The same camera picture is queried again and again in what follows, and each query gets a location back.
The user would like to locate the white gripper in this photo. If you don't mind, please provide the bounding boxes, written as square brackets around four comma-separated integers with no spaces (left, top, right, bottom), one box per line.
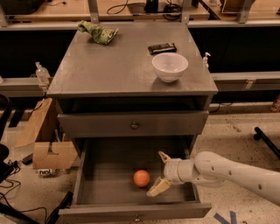
[146,151,195,197]

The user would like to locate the orange fruit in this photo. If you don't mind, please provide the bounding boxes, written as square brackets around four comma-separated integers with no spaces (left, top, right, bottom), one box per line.
[133,170,151,187]

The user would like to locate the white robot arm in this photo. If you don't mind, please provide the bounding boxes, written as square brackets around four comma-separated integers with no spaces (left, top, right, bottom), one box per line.
[147,151,280,206]

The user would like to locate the closed gray drawer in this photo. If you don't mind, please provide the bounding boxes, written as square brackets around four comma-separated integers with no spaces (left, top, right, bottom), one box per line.
[58,111,208,138]

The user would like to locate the open gray drawer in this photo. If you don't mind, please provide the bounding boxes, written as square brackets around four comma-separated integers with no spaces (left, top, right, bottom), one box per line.
[59,136,211,224]

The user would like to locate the gray wooden cabinet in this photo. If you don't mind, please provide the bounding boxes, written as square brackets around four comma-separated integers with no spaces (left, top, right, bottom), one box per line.
[47,22,217,149]

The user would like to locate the black stand base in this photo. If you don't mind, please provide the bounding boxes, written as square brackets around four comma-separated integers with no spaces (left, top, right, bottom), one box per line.
[0,191,74,224]

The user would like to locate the black caster leg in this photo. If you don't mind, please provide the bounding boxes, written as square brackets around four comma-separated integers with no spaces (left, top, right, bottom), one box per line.
[254,127,280,159]

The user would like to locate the white ceramic bowl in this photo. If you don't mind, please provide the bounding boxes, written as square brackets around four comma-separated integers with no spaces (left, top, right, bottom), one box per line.
[152,52,189,83]

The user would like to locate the brown cardboard box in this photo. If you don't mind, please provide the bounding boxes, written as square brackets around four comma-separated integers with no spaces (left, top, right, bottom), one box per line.
[15,98,77,170]

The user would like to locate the small white pump bottle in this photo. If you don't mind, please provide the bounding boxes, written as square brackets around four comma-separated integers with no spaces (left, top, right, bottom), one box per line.
[202,52,211,68]

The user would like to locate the dark snack bar wrapper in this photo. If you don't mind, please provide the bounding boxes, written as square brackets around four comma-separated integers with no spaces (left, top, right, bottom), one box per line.
[148,43,177,55]

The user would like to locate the green crumpled chip bag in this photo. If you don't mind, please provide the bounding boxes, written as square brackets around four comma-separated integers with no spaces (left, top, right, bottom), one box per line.
[78,20,118,46]

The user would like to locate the clear sanitizer bottle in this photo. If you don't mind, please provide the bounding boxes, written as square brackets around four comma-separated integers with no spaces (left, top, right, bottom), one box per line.
[35,62,51,84]

